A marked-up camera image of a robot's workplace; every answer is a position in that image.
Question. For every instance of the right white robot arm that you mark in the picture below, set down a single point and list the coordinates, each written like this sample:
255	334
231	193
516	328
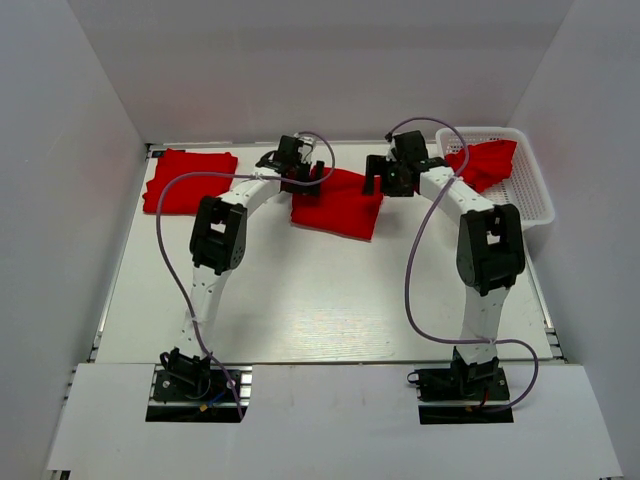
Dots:
489	257

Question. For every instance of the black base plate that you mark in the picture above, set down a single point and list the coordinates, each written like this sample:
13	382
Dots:
217	401
441	401

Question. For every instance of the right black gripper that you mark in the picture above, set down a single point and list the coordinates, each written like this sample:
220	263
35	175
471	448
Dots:
377	165

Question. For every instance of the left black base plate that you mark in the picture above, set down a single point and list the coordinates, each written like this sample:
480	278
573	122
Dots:
217	401

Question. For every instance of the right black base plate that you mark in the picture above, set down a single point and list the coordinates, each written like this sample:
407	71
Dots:
441	401

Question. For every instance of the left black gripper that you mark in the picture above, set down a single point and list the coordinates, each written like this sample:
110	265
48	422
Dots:
304	189

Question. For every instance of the white plastic basket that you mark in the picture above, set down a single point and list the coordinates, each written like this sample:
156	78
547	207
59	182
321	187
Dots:
524	189

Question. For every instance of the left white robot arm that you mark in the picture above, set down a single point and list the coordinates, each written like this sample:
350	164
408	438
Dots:
218	239

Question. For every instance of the red t shirt in basket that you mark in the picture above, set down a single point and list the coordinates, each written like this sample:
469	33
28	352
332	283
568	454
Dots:
490	163

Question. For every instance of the folded red t shirt stack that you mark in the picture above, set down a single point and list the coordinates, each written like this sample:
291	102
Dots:
184	196

